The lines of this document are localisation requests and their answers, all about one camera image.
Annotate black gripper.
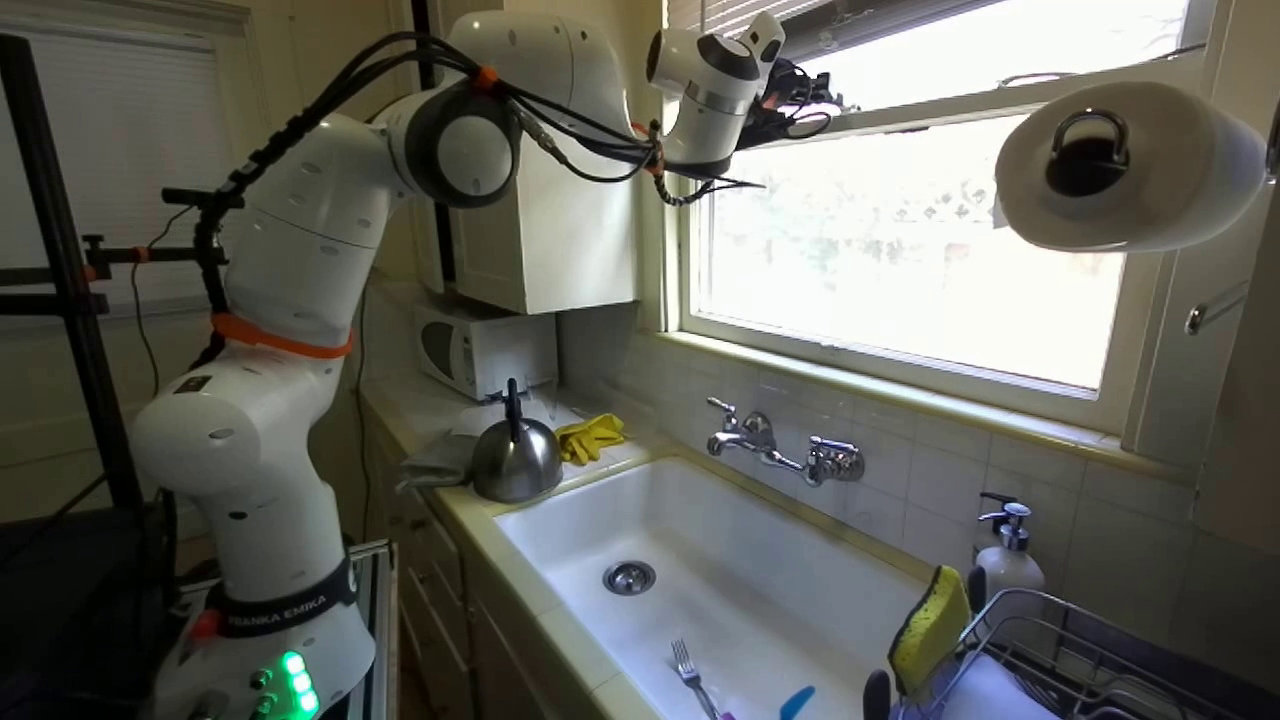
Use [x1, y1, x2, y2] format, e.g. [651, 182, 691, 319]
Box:
[741, 56, 851, 147]

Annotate cream upper cabinet green knob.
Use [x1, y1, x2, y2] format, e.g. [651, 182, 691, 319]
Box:
[409, 0, 644, 319]

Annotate white window blinds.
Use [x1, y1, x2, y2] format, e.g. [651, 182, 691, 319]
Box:
[665, 0, 1008, 72]

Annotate white paper towel roll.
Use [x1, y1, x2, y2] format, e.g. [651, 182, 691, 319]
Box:
[988, 77, 1270, 261]

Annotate white microwave oven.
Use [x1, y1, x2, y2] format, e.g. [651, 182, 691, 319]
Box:
[410, 302, 563, 404]

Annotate white kitchen sink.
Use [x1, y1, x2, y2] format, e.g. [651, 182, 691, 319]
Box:
[493, 454, 940, 720]

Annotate white soap pump bottle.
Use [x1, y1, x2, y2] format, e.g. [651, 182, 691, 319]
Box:
[965, 489, 1053, 618]

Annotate metal sink drain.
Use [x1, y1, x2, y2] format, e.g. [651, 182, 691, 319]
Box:
[598, 556, 659, 601]

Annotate white toothbrush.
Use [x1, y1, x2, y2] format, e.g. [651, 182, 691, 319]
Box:
[665, 636, 733, 720]

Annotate white plate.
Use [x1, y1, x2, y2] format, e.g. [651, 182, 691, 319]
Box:
[946, 652, 1061, 720]

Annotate cream lower cabinets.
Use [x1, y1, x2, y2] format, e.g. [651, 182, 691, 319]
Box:
[354, 419, 618, 720]

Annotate black robot mounting cart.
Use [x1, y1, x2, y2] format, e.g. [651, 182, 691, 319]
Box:
[0, 499, 404, 720]

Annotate white window frame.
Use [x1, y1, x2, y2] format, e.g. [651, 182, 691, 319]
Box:
[655, 0, 1226, 440]

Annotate chrome wall faucet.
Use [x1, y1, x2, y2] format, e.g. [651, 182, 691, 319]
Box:
[699, 392, 872, 489]

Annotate metal wall hook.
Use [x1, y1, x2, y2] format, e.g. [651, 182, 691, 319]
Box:
[1181, 280, 1250, 339]

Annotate wire dish rack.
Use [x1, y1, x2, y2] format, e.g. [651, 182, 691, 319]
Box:
[917, 583, 1280, 720]

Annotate black camera stand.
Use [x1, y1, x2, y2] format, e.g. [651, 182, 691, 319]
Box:
[0, 29, 253, 538]

